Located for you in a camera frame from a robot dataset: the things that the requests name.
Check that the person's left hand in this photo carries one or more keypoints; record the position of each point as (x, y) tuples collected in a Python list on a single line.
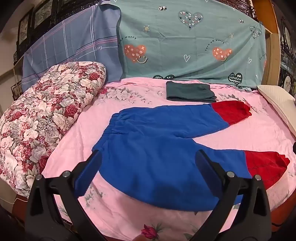
[(139, 238)]

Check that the framed landscape painting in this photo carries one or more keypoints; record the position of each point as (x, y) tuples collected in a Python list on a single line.
[(240, 5)]

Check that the green heart-print sheet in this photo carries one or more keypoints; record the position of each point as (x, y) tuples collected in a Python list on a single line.
[(166, 34)]

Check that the blue and red pants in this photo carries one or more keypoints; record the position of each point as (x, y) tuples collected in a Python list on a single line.
[(161, 150)]

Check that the blue plaid sheet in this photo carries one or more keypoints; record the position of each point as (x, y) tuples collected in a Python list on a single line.
[(69, 41)]

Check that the white pillow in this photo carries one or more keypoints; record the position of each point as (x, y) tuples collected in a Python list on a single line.
[(277, 99)]

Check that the dark green folded cloth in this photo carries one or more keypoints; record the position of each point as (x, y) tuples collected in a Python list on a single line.
[(187, 91)]

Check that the red floral quilt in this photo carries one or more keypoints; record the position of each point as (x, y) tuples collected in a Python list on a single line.
[(46, 111)]

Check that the dark carved folding screen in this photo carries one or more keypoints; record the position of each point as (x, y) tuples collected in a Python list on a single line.
[(41, 16)]

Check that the wooden display cabinet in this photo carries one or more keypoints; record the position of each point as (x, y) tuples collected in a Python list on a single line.
[(274, 20)]

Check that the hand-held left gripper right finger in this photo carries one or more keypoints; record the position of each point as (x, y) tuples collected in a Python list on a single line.
[(208, 172)]

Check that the pink floral bedsheet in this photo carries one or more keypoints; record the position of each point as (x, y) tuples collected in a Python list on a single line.
[(254, 136)]

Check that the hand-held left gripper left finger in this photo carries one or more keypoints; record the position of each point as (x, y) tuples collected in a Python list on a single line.
[(88, 173)]

